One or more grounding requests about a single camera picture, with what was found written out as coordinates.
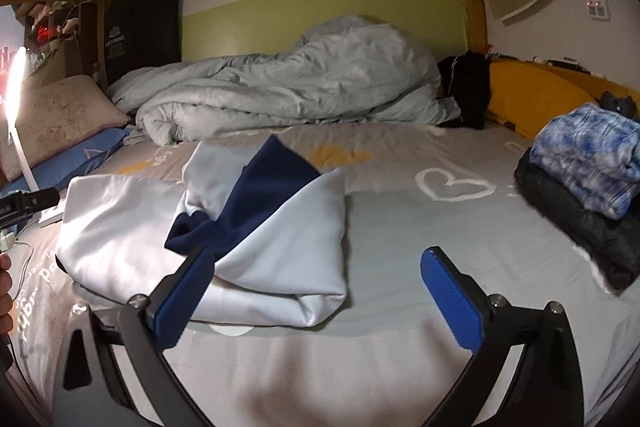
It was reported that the blue plaid shirt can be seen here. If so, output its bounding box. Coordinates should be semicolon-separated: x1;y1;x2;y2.
529;102;640;220

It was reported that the white desk lamp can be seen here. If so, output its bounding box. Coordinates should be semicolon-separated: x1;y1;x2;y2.
4;47;66;228

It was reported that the person's left hand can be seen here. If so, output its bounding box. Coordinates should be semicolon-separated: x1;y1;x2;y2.
0;253;13;338

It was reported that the black puffer jacket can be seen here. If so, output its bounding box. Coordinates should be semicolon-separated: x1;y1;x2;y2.
514;147;640;293

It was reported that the white wall socket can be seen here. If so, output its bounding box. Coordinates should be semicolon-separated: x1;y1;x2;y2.
584;0;612;22

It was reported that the dark grey small object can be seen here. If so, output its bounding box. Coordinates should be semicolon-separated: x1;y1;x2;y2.
599;91;637;115

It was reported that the white navy varsity jacket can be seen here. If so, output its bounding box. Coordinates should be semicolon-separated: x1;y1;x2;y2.
55;134;349;328

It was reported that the blue pillow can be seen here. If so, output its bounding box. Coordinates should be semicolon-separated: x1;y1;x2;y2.
7;127;132;195

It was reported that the black bag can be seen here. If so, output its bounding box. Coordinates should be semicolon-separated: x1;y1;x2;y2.
437;50;493;130

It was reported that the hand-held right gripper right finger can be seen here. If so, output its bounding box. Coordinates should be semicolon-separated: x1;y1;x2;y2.
420;247;586;427

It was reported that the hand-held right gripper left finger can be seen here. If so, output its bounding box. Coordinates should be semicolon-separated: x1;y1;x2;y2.
52;247;216;427

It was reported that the yellow cushion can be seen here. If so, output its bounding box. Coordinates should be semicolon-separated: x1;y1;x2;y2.
487;59;598;140

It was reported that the black hanging garment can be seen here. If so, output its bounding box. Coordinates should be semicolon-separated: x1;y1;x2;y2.
102;0;182;85

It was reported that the beige pillow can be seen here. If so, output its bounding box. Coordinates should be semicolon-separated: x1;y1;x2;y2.
0;74;132;182

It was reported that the grey duvet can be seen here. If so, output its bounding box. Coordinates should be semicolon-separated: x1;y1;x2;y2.
107;13;461;146

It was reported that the cluttered hanging organizer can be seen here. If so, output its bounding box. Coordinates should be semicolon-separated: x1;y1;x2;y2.
15;0;101;82

